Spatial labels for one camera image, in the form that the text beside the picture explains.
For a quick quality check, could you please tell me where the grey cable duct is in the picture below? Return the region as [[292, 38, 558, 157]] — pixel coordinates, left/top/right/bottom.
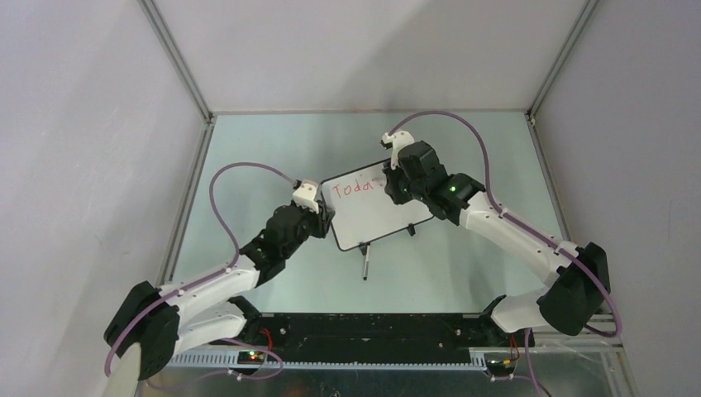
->
[[166, 349, 487, 371]]

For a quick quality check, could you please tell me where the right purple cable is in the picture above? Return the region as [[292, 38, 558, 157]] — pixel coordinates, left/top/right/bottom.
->
[[387, 110, 623, 397]]

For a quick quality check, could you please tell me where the aluminium frame rail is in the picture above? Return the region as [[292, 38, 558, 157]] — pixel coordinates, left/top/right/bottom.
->
[[137, 0, 213, 123]]

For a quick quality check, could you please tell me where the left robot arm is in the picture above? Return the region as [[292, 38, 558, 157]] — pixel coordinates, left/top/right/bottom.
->
[[103, 202, 335, 380]]

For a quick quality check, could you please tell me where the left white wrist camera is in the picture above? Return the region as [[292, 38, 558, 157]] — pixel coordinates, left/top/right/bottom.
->
[[292, 179, 319, 214]]

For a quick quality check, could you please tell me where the purple cable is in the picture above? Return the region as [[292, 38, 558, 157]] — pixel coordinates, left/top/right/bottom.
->
[[387, 110, 623, 397], [103, 161, 286, 391]]

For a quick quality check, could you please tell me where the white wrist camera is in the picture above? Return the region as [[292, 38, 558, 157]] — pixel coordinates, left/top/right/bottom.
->
[[292, 179, 319, 214], [380, 130, 415, 170]]

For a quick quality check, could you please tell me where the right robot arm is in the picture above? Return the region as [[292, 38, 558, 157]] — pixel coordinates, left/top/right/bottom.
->
[[382, 139, 610, 346]]

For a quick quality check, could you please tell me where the black whiteboard marker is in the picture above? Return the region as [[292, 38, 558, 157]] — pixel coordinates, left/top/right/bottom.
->
[[360, 243, 370, 281]]

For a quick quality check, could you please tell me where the white board black frame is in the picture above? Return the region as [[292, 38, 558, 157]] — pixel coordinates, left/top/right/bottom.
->
[[321, 160, 433, 251]]

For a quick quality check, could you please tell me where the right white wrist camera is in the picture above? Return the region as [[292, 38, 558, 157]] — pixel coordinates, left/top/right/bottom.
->
[[380, 130, 415, 170]]

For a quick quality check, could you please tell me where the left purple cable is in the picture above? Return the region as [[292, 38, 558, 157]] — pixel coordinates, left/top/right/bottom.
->
[[103, 161, 286, 391]]

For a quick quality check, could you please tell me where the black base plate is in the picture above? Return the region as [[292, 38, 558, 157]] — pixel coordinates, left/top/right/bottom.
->
[[237, 313, 535, 364]]

